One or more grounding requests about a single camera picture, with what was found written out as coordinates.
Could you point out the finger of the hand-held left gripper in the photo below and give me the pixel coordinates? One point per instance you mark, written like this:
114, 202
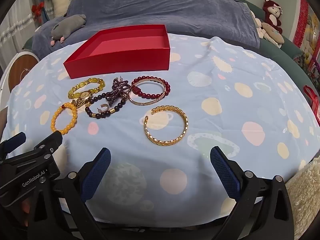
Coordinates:
51, 140
15, 141

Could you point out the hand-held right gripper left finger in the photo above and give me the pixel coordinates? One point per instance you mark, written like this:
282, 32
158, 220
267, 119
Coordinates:
96, 173

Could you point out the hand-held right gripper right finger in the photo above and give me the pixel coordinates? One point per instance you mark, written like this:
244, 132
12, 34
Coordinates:
225, 172

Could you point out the gold wrist watch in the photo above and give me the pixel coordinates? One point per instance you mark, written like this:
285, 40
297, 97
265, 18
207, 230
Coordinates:
85, 94

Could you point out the rose gold bangle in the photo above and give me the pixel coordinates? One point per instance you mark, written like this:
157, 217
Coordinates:
140, 103

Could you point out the red cardboard box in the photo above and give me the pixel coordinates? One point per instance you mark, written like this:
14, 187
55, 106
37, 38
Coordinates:
120, 60

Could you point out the person's left hand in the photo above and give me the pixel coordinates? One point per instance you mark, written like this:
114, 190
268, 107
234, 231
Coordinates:
25, 208

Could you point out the light blue printed cloth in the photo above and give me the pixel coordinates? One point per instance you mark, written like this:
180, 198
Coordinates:
200, 130

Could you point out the white round wood-top appliance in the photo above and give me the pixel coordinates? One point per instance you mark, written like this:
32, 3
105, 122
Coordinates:
21, 70

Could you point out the cream fluffy rug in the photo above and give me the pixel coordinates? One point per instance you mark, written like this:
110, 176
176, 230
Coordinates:
305, 200

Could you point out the white sheer curtain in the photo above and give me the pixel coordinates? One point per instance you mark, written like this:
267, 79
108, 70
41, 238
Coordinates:
15, 30

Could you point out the red gift bag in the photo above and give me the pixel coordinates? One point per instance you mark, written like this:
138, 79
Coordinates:
312, 100

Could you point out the grey plush toy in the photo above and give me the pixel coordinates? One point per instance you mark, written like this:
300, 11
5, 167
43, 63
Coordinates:
65, 26

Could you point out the blue curtain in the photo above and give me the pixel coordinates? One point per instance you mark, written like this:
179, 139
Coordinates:
46, 13

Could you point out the red ribbon bow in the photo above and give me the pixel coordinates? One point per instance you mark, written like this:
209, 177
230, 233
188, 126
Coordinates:
38, 10

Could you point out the green sofa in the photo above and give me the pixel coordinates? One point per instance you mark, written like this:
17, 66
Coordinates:
287, 53

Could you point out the beige cookie plush toy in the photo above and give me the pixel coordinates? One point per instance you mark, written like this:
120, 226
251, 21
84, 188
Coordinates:
275, 35

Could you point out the white small plush toy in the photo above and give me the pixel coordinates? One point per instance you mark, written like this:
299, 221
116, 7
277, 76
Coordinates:
257, 25

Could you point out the red monkey plush toy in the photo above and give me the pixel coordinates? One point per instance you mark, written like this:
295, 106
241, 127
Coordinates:
273, 15

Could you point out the blue-grey plush blanket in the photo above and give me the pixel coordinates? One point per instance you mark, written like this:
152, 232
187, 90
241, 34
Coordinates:
175, 10

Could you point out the colourful wall hanging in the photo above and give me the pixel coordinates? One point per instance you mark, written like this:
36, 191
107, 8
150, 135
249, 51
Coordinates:
303, 30

